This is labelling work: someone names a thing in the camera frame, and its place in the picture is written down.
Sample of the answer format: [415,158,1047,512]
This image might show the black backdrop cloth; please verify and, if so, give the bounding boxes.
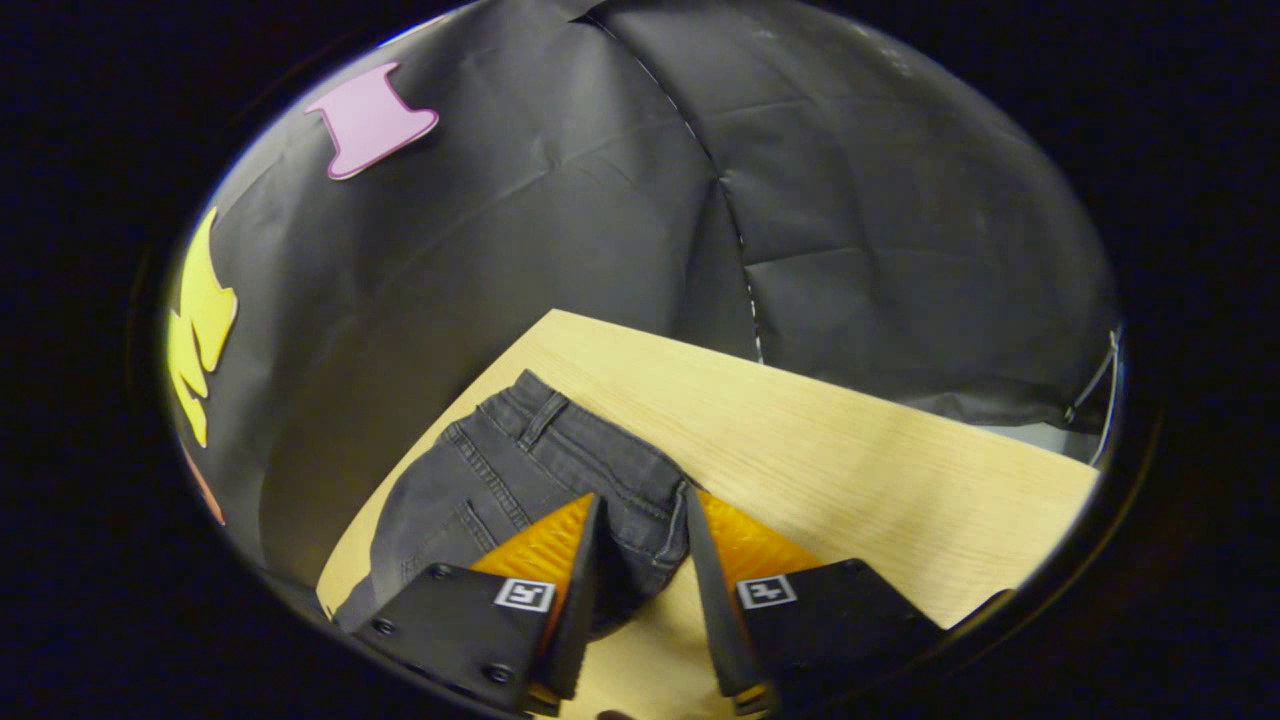
[163,0,1121,576]

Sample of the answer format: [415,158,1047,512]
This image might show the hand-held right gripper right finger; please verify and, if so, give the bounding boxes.
[684,485,948,717]

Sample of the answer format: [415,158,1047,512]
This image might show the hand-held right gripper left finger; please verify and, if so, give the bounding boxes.
[350,492,609,717]

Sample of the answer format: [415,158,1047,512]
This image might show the dark grey jeans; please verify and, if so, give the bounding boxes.
[330,369,697,638]

